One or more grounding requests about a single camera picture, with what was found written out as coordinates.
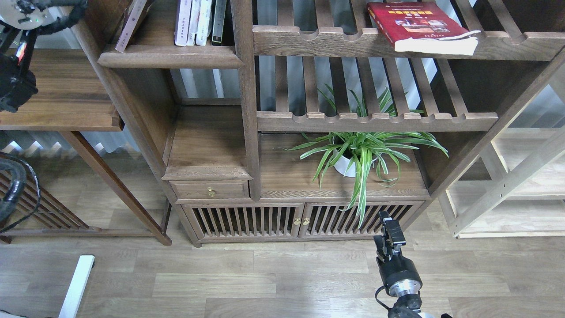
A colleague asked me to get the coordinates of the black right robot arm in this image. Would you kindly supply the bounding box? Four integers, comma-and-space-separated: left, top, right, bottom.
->
373, 211, 432, 318

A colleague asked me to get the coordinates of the slatted cabinet door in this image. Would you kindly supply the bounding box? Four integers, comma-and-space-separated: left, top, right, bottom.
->
291, 201, 422, 240
182, 203, 304, 243

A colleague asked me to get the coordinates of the left slatted cabinet door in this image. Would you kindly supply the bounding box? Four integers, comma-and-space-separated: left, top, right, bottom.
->
182, 203, 304, 243

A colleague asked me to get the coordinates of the dark green upright book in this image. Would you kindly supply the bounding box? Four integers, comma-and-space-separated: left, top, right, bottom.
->
211, 0, 228, 46

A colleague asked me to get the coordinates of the light wooden rack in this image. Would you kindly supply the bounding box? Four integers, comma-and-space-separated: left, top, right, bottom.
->
439, 67, 565, 239

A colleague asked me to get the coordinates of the dark wooden side table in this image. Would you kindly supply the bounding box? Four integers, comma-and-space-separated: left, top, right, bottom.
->
1, 49, 171, 246

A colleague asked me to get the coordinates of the red book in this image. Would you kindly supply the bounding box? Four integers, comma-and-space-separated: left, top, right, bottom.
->
367, 2, 479, 56

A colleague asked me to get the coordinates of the white metal base bar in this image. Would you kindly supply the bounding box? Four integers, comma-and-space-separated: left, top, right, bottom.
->
58, 255, 95, 318

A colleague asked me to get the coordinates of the white lavender book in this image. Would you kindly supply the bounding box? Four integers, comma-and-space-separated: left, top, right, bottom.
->
175, 0, 192, 47

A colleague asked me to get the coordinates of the white book middle upright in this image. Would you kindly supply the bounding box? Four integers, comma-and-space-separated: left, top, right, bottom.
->
195, 0, 215, 46

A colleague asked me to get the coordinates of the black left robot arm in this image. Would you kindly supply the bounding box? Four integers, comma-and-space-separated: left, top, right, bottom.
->
0, 0, 87, 221

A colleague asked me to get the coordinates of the white plant pot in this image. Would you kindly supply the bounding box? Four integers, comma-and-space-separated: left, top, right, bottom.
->
334, 153, 365, 178

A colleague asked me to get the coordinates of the green spider plant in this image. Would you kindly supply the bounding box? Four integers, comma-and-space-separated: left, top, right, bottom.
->
282, 84, 449, 228

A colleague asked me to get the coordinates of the small wooden drawer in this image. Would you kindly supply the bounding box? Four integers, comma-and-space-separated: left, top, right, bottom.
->
170, 180, 249, 199

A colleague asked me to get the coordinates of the dark slatted wooden bench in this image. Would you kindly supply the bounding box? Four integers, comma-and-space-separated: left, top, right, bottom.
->
0, 152, 102, 244

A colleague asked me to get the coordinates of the right slatted cabinet door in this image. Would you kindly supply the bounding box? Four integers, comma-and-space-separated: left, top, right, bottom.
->
291, 201, 422, 240

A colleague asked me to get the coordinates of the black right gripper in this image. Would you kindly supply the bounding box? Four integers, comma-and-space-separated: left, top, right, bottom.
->
373, 211, 422, 297

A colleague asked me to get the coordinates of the dark maroon book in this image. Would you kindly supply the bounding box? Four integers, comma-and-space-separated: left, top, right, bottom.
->
115, 0, 154, 53

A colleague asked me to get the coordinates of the dark wooden bookshelf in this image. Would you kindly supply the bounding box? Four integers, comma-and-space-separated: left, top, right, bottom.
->
73, 0, 564, 247

